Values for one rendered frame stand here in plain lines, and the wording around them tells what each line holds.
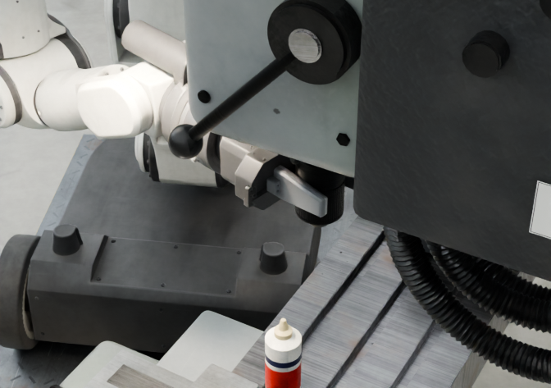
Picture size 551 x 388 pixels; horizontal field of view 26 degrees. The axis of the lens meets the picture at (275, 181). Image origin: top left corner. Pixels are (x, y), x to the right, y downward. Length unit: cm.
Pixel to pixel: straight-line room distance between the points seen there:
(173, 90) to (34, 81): 28
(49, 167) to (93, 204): 110
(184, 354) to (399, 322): 28
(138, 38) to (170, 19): 58
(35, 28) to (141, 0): 39
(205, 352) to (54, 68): 40
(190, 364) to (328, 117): 63
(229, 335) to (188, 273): 46
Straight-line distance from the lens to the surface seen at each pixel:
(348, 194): 248
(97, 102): 126
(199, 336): 155
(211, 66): 98
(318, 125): 96
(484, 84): 54
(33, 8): 143
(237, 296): 195
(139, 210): 218
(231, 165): 114
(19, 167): 331
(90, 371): 169
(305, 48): 88
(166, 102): 119
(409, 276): 76
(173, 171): 209
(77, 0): 410
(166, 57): 120
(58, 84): 138
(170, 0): 180
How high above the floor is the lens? 190
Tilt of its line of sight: 37 degrees down
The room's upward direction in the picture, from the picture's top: straight up
